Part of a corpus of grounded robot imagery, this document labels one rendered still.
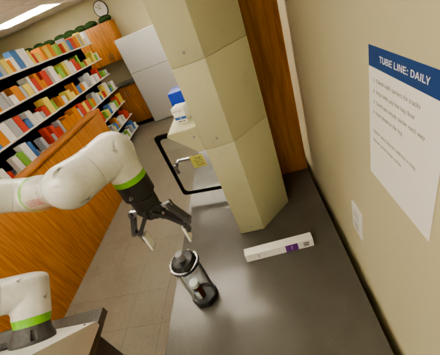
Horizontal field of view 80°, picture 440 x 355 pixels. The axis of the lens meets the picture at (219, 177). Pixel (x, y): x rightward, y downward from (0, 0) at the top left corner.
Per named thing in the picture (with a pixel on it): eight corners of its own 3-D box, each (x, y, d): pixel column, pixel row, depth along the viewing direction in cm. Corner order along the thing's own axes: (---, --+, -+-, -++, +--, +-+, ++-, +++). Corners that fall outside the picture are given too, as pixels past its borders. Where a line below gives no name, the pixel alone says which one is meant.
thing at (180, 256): (198, 252, 96) (192, 240, 92) (196, 274, 88) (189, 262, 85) (176, 256, 98) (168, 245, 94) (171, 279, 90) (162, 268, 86)
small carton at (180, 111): (192, 115, 104) (186, 101, 101) (188, 121, 100) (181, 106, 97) (181, 117, 106) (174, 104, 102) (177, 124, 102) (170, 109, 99)
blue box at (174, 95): (200, 99, 117) (192, 79, 112) (198, 108, 109) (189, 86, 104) (179, 106, 119) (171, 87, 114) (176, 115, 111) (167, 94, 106)
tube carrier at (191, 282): (217, 279, 107) (198, 245, 95) (218, 304, 98) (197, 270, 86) (193, 284, 108) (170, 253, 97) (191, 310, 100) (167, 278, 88)
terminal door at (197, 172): (232, 187, 147) (208, 122, 125) (184, 195, 156) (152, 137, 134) (233, 186, 147) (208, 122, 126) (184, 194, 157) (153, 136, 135)
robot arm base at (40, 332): (-32, 360, 93) (-32, 341, 95) (8, 342, 108) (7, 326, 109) (34, 346, 91) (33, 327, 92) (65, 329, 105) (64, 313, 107)
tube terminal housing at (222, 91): (281, 179, 145) (243, 28, 103) (294, 222, 119) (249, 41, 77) (238, 191, 150) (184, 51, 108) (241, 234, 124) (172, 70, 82)
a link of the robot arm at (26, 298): (-1, 332, 98) (-3, 279, 103) (48, 316, 109) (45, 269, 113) (2, 335, 89) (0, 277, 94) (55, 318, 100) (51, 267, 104)
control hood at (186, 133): (210, 116, 125) (202, 96, 119) (205, 150, 98) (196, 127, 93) (187, 124, 127) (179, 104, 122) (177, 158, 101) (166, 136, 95)
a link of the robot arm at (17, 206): (9, 213, 91) (8, 178, 91) (53, 210, 99) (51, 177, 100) (16, 214, 77) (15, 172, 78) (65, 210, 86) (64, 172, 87)
